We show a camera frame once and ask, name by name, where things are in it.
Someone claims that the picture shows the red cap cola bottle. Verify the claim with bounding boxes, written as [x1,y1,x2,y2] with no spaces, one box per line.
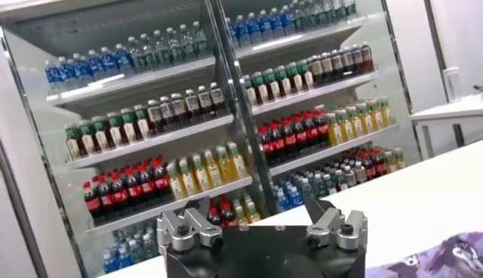
[303,112,321,150]
[313,109,331,147]
[362,153,377,181]
[137,164,157,207]
[152,159,171,203]
[269,122,287,162]
[97,175,115,220]
[257,126,275,165]
[82,181,102,226]
[220,202,238,228]
[124,168,143,211]
[372,150,386,178]
[292,116,310,154]
[208,206,223,227]
[281,119,299,158]
[110,172,129,215]

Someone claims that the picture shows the green cap tea bottle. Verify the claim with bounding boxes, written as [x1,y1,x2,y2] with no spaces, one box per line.
[106,112,124,148]
[134,104,151,141]
[251,71,269,105]
[285,62,303,94]
[243,74,258,107]
[92,116,110,152]
[78,120,96,156]
[120,108,137,144]
[263,68,281,101]
[64,125,82,160]
[297,59,314,91]
[274,65,292,98]

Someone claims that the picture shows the glass display cooler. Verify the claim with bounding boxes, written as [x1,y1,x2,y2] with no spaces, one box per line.
[0,0,280,278]
[217,0,423,216]

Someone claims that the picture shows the beige label drink bottle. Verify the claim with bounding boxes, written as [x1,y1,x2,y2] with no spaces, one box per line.
[308,56,325,87]
[319,52,335,84]

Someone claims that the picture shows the blue label water bottles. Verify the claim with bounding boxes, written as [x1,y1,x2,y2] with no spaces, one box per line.
[45,55,217,107]

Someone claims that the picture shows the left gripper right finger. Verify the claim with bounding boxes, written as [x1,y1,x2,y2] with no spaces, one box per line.
[303,196,369,252]

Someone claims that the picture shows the black slanted pole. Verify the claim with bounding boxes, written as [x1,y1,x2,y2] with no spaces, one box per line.
[0,139,41,278]
[422,0,452,103]

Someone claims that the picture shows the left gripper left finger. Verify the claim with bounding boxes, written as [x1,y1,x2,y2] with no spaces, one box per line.
[156,196,224,254]

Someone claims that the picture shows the white side table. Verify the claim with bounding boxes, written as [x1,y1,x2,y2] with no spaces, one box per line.
[409,92,483,159]

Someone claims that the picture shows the purple patterned garment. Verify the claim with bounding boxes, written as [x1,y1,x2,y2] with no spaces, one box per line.
[365,230,483,278]

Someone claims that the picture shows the blue label water bottle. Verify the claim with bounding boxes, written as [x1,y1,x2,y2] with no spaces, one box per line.
[247,12,263,45]
[100,46,118,79]
[287,181,303,209]
[58,56,76,91]
[102,247,120,275]
[280,4,296,36]
[87,49,104,82]
[45,60,63,95]
[116,241,132,269]
[258,9,273,42]
[275,184,291,212]
[226,17,241,50]
[115,43,133,76]
[269,7,285,39]
[72,52,91,87]
[235,14,252,47]

